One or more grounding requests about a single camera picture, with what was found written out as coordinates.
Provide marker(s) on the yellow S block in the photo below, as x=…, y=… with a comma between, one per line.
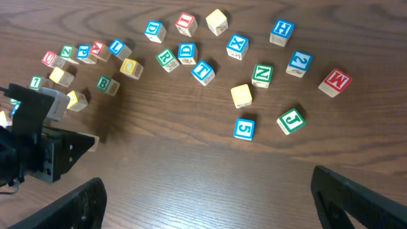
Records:
x=77, y=101

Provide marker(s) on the blue D block middle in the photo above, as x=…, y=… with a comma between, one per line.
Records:
x=187, y=53

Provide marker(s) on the yellow block far left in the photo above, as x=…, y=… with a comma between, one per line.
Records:
x=5, y=120

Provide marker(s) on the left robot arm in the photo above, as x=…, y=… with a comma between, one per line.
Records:
x=28, y=148

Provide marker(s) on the blue P block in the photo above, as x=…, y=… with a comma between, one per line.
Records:
x=84, y=55

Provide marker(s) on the green Z block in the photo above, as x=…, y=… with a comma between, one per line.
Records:
x=69, y=53

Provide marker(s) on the green B block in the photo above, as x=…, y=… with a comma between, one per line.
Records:
x=107, y=85

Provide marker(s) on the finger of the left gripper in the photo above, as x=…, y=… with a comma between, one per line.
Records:
x=79, y=144

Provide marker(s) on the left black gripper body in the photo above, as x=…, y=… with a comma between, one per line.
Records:
x=29, y=147

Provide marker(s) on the yellow O block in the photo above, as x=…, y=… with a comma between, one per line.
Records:
x=131, y=68

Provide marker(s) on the blue 5 block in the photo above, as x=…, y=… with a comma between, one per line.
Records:
x=244, y=129

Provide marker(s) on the red A block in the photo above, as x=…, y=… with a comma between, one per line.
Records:
x=100, y=51

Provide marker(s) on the green V block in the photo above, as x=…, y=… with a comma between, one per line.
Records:
x=13, y=102

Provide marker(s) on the yellow block upper left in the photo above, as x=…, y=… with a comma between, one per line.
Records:
x=61, y=77

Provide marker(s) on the blue D block top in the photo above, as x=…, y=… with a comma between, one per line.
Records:
x=155, y=31

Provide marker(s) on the red U block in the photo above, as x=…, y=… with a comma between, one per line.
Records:
x=52, y=60

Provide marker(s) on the blue 2 block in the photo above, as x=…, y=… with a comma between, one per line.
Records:
x=299, y=63

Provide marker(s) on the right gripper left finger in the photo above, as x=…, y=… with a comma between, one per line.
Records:
x=82, y=208

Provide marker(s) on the green 7 block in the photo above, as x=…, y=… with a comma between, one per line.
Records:
x=38, y=82

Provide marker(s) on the blue L block lower left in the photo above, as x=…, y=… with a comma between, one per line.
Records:
x=15, y=108

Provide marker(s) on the yellow block top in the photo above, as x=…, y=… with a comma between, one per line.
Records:
x=217, y=22

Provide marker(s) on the blue l block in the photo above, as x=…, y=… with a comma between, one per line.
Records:
x=15, y=108
x=120, y=49

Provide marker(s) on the blue X block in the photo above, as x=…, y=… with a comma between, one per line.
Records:
x=237, y=46

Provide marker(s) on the blue T block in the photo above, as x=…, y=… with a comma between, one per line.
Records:
x=203, y=72

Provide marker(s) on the blue H block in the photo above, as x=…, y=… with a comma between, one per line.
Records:
x=281, y=32

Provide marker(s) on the red M block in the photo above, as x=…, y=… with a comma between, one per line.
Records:
x=335, y=83

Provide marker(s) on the green N block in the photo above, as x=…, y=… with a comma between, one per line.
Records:
x=262, y=75

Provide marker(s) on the yellow block right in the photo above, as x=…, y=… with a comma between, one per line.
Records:
x=241, y=96

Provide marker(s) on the green J block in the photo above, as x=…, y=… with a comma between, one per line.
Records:
x=290, y=121

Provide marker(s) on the red I block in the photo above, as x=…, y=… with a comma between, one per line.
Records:
x=186, y=24

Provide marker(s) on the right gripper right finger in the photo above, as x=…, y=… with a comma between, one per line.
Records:
x=336, y=197

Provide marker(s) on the blue d block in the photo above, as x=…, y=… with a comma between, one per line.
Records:
x=155, y=31
x=187, y=53

